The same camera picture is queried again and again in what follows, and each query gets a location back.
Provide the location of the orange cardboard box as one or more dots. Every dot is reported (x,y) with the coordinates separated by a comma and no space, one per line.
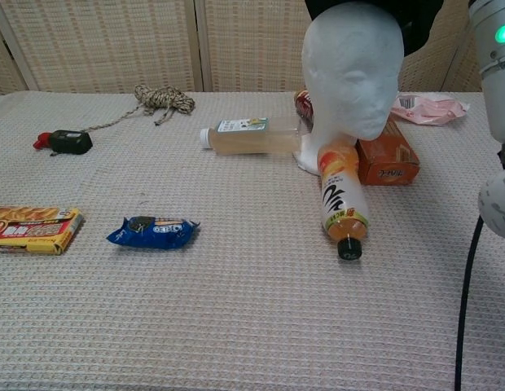
(389,171)

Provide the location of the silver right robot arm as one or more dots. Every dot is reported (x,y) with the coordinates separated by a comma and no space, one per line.
(497,81)

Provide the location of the white foam mannequin head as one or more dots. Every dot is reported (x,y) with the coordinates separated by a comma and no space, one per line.
(350,57)

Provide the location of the clear tea bottle white cap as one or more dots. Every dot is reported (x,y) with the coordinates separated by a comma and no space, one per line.
(252,140)

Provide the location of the black device with red clip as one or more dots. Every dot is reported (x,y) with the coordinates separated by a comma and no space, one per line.
(69,141)

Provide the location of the pink plastic bag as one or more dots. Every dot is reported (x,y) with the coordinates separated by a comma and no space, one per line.
(431,110)

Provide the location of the orange juice bottle black cap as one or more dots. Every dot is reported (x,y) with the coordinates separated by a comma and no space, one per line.
(342,191)

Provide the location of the yellow snack box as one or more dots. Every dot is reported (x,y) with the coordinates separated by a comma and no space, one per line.
(32,232)

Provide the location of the beige waffle tablecloth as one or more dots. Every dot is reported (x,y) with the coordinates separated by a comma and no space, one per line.
(236,317)

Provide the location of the woven folding screen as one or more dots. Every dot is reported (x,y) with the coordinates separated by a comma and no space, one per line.
(114,40)

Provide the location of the red snack can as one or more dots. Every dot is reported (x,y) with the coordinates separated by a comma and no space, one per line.
(303,106)

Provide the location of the blue Oreo cookie pack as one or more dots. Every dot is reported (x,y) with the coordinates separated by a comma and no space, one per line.
(155,234)

